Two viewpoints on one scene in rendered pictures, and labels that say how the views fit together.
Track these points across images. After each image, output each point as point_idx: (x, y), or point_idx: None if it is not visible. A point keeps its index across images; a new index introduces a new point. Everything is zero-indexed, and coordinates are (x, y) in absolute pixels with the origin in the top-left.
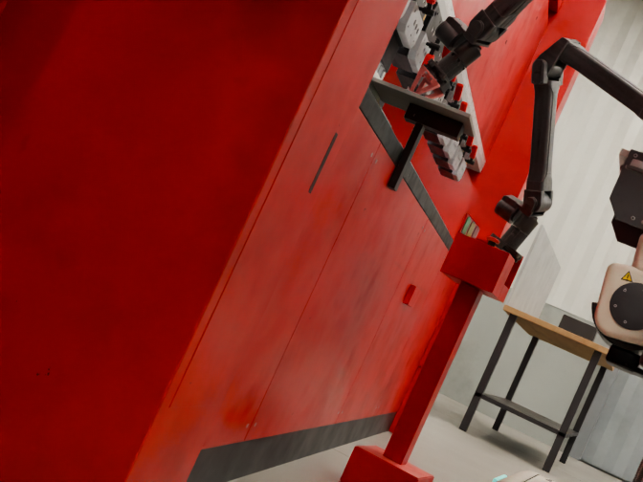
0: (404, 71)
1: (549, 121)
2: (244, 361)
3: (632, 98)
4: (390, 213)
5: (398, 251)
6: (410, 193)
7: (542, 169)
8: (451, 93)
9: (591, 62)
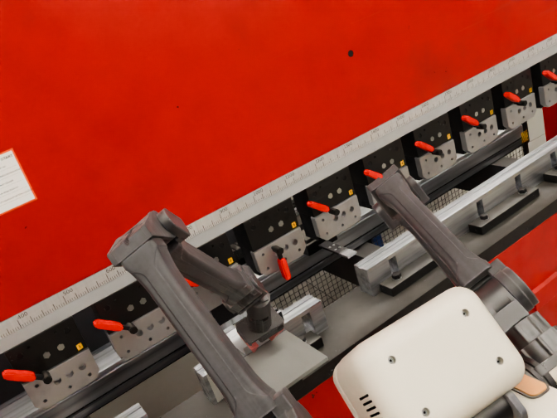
0: (308, 234)
1: (435, 255)
2: None
3: (449, 269)
4: (343, 400)
5: None
6: None
7: None
8: (425, 142)
9: (401, 215)
